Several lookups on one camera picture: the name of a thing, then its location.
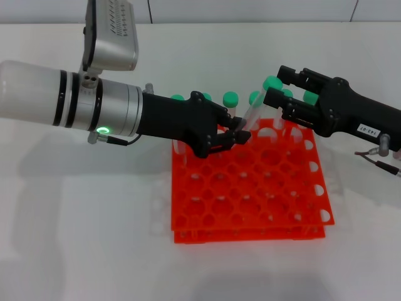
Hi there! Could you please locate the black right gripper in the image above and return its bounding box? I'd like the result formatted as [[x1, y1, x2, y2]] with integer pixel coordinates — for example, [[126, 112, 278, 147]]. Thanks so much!
[[263, 65, 401, 147]]

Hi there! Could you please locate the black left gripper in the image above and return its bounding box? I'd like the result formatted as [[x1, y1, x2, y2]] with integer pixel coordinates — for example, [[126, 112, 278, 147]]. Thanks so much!
[[137, 90, 253, 159]]

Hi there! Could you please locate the orange plastic test tube rack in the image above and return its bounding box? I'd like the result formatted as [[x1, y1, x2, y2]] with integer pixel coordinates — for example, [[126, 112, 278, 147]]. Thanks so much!
[[170, 118, 336, 245]]

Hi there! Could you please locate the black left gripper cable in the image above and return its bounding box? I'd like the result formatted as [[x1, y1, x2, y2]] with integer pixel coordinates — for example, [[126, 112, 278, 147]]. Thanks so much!
[[87, 130, 142, 147]]

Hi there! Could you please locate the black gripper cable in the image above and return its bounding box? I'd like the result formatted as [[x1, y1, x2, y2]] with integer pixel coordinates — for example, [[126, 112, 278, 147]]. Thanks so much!
[[87, 130, 142, 147], [353, 134, 401, 178]]

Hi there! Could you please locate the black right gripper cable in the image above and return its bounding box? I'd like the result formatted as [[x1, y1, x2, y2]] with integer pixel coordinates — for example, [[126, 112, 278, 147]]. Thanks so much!
[[353, 134, 401, 178]]

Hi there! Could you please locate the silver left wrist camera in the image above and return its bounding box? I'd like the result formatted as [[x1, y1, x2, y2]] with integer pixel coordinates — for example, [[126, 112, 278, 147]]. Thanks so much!
[[80, 0, 140, 75]]

